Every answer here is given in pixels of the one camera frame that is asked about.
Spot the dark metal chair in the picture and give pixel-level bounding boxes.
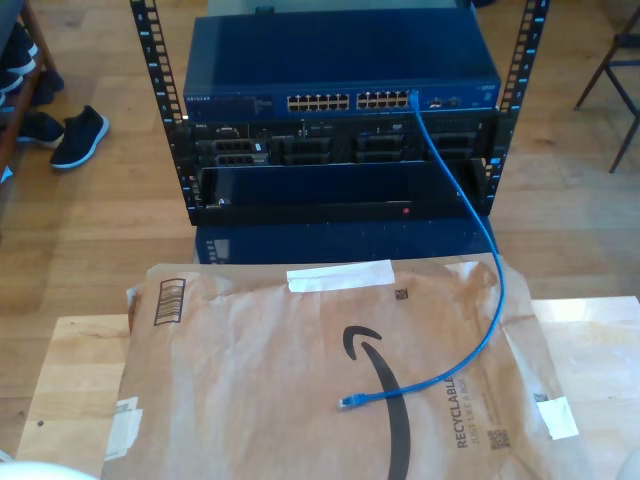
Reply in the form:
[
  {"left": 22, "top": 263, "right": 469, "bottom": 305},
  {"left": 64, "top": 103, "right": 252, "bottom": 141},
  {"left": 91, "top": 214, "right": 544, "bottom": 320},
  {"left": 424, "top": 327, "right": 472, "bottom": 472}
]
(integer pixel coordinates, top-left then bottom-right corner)
[{"left": 573, "top": 4, "right": 640, "bottom": 174}]

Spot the dark sneaker white sole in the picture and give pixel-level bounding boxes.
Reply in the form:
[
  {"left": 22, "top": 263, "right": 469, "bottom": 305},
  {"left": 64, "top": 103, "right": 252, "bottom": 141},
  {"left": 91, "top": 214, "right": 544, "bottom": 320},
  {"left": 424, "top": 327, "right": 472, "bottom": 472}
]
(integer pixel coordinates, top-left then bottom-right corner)
[
  {"left": 49, "top": 104, "right": 111, "bottom": 171},
  {"left": 0, "top": 69, "right": 25, "bottom": 96},
  {"left": 16, "top": 110, "right": 66, "bottom": 150},
  {"left": 0, "top": 22, "right": 40, "bottom": 76}
]

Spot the dark blue box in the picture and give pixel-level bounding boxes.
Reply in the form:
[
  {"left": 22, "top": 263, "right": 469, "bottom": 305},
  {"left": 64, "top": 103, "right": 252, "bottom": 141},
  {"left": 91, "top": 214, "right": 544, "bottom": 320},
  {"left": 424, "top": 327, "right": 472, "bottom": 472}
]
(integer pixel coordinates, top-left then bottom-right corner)
[{"left": 193, "top": 219, "right": 501, "bottom": 266}]

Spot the grey metal case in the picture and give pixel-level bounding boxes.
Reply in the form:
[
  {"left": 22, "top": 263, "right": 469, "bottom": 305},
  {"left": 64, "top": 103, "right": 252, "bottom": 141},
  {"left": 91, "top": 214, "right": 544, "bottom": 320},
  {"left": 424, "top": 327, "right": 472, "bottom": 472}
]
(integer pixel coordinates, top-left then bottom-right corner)
[{"left": 207, "top": 0, "right": 474, "bottom": 20}]

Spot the black rack frame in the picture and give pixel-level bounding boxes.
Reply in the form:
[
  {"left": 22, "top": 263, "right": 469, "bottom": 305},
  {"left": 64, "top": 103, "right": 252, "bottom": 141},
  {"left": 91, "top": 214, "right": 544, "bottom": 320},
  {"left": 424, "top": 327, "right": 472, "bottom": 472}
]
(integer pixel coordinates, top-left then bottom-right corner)
[{"left": 128, "top": 0, "right": 552, "bottom": 227}]

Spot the blue network cable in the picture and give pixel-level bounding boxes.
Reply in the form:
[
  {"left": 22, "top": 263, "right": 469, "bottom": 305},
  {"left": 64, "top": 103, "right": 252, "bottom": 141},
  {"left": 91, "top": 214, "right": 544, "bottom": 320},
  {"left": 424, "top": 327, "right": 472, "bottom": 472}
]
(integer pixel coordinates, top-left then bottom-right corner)
[{"left": 335, "top": 88, "right": 507, "bottom": 414}]

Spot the dark shoe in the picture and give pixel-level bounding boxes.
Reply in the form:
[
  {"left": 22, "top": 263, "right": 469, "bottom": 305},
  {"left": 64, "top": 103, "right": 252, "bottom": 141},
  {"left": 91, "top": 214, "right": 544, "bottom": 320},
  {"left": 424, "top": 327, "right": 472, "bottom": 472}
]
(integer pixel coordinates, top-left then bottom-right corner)
[{"left": 29, "top": 69, "right": 65, "bottom": 107}]

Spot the black rack server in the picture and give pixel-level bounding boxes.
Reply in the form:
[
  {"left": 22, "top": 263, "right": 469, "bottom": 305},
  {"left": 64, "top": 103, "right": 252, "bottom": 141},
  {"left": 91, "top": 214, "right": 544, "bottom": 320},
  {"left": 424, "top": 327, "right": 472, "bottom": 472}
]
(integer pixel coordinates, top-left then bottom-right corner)
[{"left": 188, "top": 115, "right": 501, "bottom": 166}]

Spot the blue network switch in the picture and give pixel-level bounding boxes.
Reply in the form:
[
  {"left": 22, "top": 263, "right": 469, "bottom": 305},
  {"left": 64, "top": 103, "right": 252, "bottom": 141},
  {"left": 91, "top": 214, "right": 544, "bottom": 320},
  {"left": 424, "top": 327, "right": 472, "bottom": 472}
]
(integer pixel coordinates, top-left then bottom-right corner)
[{"left": 182, "top": 8, "right": 503, "bottom": 121}]

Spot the brown packing paper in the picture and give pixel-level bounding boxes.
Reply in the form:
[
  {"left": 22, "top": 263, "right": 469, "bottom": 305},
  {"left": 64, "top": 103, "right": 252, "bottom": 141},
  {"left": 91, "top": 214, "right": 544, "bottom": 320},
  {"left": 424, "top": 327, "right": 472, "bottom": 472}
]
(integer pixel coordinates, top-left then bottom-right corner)
[{"left": 102, "top": 257, "right": 596, "bottom": 480}]

